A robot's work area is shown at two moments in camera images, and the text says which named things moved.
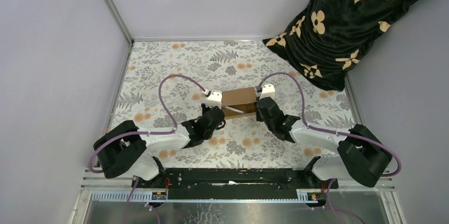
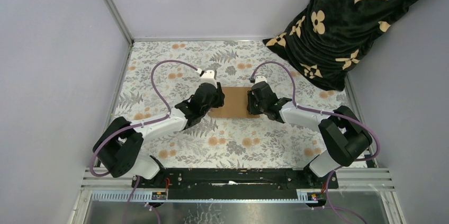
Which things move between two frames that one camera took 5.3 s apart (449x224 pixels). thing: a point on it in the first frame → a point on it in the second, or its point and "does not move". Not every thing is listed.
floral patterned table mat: (163, 84) does not move
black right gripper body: (259, 118) → (255, 107)
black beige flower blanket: (348, 9) does not move
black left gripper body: (204, 108) → (216, 101)
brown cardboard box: (238, 102) does not move
